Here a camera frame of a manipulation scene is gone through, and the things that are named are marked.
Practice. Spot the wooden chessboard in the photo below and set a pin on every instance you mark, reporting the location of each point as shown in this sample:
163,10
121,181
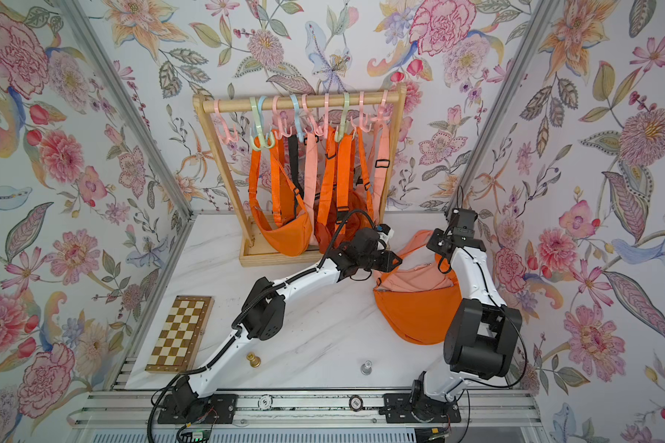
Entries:
180,338

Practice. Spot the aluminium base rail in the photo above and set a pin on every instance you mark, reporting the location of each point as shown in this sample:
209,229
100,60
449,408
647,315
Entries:
345,408

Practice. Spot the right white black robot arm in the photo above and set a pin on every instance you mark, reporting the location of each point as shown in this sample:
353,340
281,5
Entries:
481,340

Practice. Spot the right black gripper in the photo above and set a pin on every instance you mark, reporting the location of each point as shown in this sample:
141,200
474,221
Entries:
435,242

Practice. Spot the rust orange bag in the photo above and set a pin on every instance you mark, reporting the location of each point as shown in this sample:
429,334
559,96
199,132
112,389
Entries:
328,215

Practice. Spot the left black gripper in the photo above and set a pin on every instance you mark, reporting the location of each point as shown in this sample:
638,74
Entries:
384,261

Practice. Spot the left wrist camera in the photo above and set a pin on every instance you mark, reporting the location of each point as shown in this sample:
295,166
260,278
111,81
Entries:
385,233

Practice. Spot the pink sling bag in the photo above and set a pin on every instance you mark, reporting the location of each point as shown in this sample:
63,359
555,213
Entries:
415,266

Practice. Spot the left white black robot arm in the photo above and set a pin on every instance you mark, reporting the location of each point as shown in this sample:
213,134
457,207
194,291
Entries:
262,314

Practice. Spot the orange sling bag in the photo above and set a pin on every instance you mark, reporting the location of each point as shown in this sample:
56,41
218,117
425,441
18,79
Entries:
291,230
419,304

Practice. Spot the silver chess piece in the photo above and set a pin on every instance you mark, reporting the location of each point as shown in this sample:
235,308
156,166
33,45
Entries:
366,368

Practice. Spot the far right pink bag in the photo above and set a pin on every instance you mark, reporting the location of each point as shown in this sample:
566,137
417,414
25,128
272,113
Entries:
380,164

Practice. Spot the wooden clothes rack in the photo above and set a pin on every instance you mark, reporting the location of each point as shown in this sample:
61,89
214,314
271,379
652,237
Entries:
328,146

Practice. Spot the gold chess piece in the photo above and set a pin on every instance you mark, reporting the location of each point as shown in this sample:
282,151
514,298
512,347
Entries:
254,360

